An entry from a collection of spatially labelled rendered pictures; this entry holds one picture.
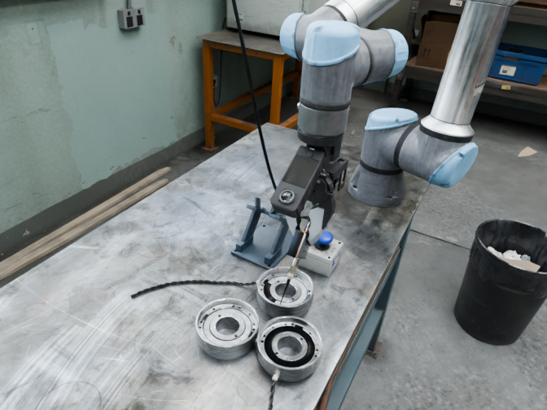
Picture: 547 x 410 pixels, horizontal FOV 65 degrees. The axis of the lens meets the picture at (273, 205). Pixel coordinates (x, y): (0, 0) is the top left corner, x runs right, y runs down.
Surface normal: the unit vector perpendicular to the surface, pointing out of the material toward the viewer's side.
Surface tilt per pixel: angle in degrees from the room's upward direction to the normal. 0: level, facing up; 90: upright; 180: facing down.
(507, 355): 0
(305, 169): 32
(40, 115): 90
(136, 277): 0
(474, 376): 0
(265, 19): 90
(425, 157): 85
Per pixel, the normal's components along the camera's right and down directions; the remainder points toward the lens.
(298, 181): -0.19, -0.47
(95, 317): 0.06, -0.84
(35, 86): 0.87, 0.30
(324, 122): -0.08, 0.53
